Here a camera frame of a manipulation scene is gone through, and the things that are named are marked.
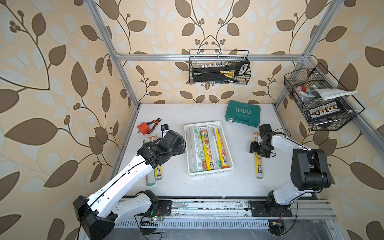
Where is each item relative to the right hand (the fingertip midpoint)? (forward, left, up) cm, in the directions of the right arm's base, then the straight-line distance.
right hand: (256, 152), depth 93 cm
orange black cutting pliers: (+27, +66, +1) cm, 72 cm away
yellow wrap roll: (+1, +31, +3) cm, 31 cm away
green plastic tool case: (+29, +2, +4) cm, 30 cm away
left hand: (-5, +48, +20) cm, 52 cm away
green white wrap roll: (+13, +41, +6) cm, 44 cm away
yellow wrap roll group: (-9, +59, +3) cm, 60 cm away
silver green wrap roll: (-1, +36, +8) cm, 37 cm away
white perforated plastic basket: (+19, +26, +4) cm, 33 cm away
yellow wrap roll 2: (-5, +1, +2) cm, 5 cm away
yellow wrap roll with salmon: (-8, +21, +2) cm, 23 cm away
